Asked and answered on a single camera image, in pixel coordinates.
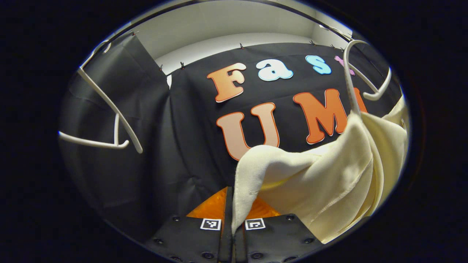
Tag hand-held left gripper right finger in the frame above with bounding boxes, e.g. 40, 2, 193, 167
233, 197, 325, 263

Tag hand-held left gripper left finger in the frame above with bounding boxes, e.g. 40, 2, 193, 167
146, 186, 235, 263

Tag white plastic hanger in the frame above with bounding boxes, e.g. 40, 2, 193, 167
343, 39, 392, 117
58, 39, 144, 154

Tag cream button shirt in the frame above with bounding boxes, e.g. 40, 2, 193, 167
231, 96, 409, 244

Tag black clothes rack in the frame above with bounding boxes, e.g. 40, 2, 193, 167
267, 0, 353, 39

